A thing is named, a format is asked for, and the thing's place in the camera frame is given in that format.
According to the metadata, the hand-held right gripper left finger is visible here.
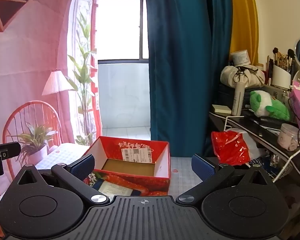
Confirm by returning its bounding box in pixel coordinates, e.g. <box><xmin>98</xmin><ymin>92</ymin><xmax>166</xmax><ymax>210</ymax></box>
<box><xmin>15</xmin><ymin>154</ymin><xmax>110</xmax><ymax>207</ymax></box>

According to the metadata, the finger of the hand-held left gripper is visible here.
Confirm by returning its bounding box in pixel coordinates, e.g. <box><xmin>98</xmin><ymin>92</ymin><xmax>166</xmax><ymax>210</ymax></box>
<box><xmin>0</xmin><ymin>142</ymin><xmax>21</xmax><ymax>177</ymax></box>

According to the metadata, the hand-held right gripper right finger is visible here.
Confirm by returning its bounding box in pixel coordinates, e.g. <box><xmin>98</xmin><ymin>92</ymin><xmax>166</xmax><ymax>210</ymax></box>
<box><xmin>176</xmin><ymin>154</ymin><xmax>274</xmax><ymax>207</ymax></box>

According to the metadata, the red strawberry print cardboard box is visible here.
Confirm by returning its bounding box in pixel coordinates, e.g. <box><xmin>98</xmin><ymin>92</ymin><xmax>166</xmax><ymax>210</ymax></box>
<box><xmin>84</xmin><ymin>136</ymin><xmax>171</xmax><ymax>196</ymax></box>

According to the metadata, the light plaid table cloth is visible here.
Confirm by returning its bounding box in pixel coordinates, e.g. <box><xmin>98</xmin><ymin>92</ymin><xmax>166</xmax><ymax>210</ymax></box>
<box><xmin>0</xmin><ymin>142</ymin><xmax>215</xmax><ymax>205</ymax></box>

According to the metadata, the red plastic bag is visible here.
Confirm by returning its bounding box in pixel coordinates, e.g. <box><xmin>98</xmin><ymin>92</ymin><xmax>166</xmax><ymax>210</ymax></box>
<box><xmin>211</xmin><ymin>130</ymin><xmax>252</xmax><ymax>167</ymax></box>

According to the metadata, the blue patterned cloth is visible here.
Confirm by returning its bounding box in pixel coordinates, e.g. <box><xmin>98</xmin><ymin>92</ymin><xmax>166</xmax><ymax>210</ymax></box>
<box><xmin>249</xmin><ymin>156</ymin><xmax>272</xmax><ymax>167</ymax></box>

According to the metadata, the pale yellow notepad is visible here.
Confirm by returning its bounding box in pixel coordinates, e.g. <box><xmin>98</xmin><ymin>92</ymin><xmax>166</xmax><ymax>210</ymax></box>
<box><xmin>211</xmin><ymin>104</ymin><xmax>232</xmax><ymax>114</ymax></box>

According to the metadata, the black desk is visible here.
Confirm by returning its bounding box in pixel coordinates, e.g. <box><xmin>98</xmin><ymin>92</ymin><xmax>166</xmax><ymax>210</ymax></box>
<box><xmin>209</xmin><ymin>83</ymin><xmax>300</xmax><ymax>162</ymax></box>

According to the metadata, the white spray bottle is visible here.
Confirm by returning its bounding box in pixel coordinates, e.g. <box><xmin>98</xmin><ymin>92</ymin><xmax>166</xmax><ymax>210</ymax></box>
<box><xmin>231</xmin><ymin>81</ymin><xmax>245</xmax><ymax>117</ymax></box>

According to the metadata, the clear jar with pink pads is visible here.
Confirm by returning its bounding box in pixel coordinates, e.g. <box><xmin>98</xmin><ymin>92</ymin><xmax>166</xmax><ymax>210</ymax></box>
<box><xmin>277</xmin><ymin>123</ymin><xmax>300</xmax><ymax>152</ymax></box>

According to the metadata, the green plush toy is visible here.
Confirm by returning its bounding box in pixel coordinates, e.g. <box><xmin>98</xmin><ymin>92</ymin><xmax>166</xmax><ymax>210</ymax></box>
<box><xmin>249</xmin><ymin>90</ymin><xmax>291</xmax><ymax>121</ymax></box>

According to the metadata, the pink printed backdrop cloth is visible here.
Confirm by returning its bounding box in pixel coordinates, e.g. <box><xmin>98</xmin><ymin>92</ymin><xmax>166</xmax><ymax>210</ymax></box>
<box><xmin>0</xmin><ymin>0</ymin><xmax>102</xmax><ymax>198</ymax></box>

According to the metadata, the teal curtain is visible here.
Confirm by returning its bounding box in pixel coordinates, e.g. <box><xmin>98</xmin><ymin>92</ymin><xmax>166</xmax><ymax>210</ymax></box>
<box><xmin>145</xmin><ymin>0</ymin><xmax>233</xmax><ymax>157</ymax></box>

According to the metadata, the white brush holder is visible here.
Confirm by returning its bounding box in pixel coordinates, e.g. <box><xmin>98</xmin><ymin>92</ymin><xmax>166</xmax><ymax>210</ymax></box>
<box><xmin>272</xmin><ymin>65</ymin><xmax>292</xmax><ymax>88</ymax></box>

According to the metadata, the bunch of makeup brushes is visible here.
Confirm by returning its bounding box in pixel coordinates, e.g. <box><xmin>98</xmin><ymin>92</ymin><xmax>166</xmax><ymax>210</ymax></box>
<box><xmin>266</xmin><ymin>47</ymin><xmax>297</xmax><ymax>73</ymax></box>

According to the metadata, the yellow curtain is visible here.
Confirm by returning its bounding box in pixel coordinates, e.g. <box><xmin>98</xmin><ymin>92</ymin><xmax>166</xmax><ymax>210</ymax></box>
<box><xmin>229</xmin><ymin>0</ymin><xmax>260</xmax><ymax>65</ymax></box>

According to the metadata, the dark framed window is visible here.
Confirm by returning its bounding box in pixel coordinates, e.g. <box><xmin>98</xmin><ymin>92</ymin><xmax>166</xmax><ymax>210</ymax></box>
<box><xmin>97</xmin><ymin>0</ymin><xmax>150</xmax><ymax>64</ymax></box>

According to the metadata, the white wire rack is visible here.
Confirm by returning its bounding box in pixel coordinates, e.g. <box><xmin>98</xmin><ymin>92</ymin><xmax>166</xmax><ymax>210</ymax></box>
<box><xmin>223</xmin><ymin>114</ymin><xmax>300</xmax><ymax>183</ymax></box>

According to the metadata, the beige drawstring bag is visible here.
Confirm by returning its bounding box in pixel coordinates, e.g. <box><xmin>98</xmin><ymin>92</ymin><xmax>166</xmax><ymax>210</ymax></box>
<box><xmin>220</xmin><ymin>65</ymin><xmax>266</xmax><ymax>89</ymax></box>

